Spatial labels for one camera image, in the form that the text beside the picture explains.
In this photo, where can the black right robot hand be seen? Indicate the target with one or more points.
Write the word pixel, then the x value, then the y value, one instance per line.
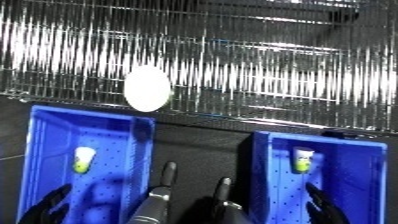
pixel 326 213

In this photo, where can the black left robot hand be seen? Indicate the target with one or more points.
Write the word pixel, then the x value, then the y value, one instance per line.
pixel 47 210

